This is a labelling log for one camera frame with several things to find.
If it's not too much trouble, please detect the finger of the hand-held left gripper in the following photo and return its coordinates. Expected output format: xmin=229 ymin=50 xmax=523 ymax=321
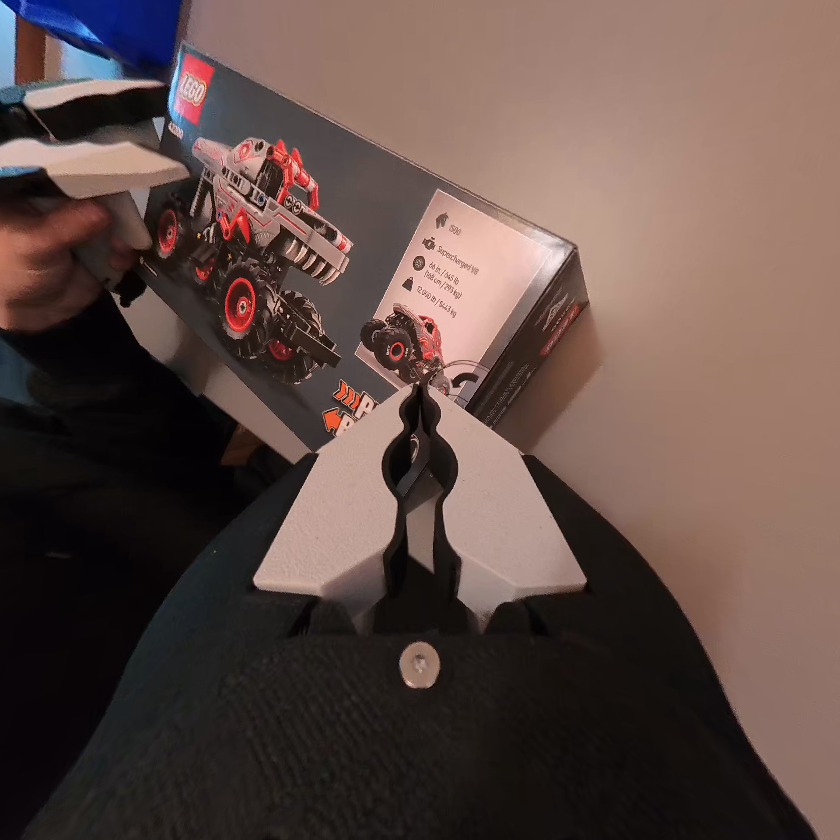
xmin=0 ymin=130 xmax=193 ymax=199
xmin=23 ymin=77 xmax=169 ymax=142

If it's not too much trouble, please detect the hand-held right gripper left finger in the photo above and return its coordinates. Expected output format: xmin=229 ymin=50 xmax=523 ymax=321
xmin=251 ymin=384 xmax=421 ymax=634

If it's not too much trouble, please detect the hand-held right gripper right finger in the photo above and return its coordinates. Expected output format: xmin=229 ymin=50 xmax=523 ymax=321
xmin=422 ymin=386 xmax=588 ymax=634

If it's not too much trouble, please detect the monster truck toy box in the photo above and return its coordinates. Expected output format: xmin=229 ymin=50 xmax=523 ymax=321
xmin=136 ymin=41 xmax=590 ymax=498

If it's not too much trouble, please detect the person's left forearm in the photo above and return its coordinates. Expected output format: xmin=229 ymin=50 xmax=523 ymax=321
xmin=0 ymin=292 xmax=293 ymax=500

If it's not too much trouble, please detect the person's left hand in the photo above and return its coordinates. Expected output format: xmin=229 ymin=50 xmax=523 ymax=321
xmin=0 ymin=200 xmax=142 ymax=332

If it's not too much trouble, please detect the wooden post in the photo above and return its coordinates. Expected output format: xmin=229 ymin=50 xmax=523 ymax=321
xmin=14 ymin=16 xmax=47 ymax=88

